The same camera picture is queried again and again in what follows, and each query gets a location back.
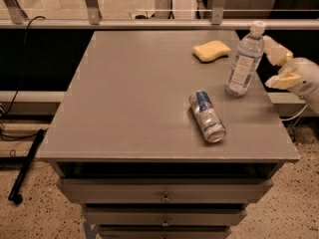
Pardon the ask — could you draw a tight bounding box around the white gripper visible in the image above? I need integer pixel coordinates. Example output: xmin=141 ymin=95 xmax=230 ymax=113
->
xmin=263 ymin=36 xmax=319 ymax=99

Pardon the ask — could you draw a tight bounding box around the clear plastic water bottle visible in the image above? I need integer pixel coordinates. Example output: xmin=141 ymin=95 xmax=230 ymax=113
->
xmin=225 ymin=21 xmax=266 ymax=97

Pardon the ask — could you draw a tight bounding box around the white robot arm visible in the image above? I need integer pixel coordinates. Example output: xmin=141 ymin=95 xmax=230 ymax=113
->
xmin=263 ymin=36 xmax=319 ymax=114

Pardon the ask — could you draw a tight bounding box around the yellow sponge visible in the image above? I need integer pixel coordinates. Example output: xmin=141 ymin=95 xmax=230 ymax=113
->
xmin=192 ymin=41 xmax=230 ymax=63

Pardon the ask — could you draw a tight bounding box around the blue silver energy drink can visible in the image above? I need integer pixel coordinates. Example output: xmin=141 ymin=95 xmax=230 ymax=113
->
xmin=189 ymin=91 xmax=226 ymax=143

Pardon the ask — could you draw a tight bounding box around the grey drawer cabinet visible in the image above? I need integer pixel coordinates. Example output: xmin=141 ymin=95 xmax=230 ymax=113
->
xmin=36 ymin=30 xmax=300 ymax=239

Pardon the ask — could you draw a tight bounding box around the top grey drawer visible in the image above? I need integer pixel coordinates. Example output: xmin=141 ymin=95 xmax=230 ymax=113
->
xmin=57 ymin=178 xmax=273 ymax=204

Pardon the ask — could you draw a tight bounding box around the grey drawer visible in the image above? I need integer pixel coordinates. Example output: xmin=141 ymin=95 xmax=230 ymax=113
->
xmin=57 ymin=178 xmax=273 ymax=204
xmin=83 ymin=206 xmax=247 ymax=227
xmin=99 ymin=226 xmax=231 ymax=239

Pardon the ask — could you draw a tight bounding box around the middle grey drawer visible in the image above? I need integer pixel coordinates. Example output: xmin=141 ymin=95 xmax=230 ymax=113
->
xmin=83 ymin=206 xmax=247 ymax=227

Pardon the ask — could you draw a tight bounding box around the bottom grey drawer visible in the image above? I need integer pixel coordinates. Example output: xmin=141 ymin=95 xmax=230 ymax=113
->
xmin=99 ymin=226 xmax=231 ymax=239

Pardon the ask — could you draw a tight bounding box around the black rod on floor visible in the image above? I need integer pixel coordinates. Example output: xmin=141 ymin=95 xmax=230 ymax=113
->
xmin=8 ymin=129 xmax=46 ymax=205

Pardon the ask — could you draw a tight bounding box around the white cable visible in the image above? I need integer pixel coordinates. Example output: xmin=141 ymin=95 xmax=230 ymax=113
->
xmin=280 ymin=103 xmax=309 ymax=122

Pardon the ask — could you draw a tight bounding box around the black cable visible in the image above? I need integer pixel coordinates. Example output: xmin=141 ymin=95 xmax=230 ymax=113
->
xmin=0 ymin=15 xmax=47 ymax=142

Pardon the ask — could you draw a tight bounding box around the metal railing frame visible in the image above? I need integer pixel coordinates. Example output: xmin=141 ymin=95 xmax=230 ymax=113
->
xmin=0 ymin=0 xmax=319 ymax=30

